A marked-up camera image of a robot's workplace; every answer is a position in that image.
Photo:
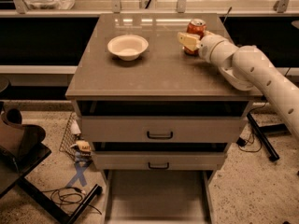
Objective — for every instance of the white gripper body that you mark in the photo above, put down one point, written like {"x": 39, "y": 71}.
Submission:
{"x": 209, "y": 48}

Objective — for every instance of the red coke can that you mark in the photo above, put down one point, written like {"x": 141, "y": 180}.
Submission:
{"x": 195, "y": 27}

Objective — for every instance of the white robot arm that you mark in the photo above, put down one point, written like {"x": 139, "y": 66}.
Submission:
{"x": 247, "y": 67}

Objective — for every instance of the grey drawer cabinet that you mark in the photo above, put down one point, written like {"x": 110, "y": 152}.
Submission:
{"x": 162, "y": 82}

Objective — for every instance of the grey middle drawer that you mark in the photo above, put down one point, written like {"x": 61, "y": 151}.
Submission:
{"x": 145, "y": 160}

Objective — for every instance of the grey upper drawer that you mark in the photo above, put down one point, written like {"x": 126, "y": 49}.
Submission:
{"x": 154, "y": 129}

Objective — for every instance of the open grey bottom drawer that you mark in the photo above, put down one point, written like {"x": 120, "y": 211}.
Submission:
{"x": 157, "y": 197}

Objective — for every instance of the white paper bowl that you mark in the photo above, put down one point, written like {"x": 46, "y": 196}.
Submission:
{"x": 127, "y": 47}

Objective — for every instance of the black stand leg right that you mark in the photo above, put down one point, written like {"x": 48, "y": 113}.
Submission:
{"x": 273, "y": 156}

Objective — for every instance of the blue tape cross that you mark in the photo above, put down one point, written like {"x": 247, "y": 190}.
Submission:
{"x": 79, "y": 175}

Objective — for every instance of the dark chair left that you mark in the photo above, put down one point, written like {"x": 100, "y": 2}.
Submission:
{"x": 21, "y": 149}

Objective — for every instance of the black table leg left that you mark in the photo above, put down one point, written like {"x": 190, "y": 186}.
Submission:
{"x": 52, "y": 208}

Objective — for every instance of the wire mesh basket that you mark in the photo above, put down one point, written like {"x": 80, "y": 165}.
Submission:
{"x": 68, "y": 139}

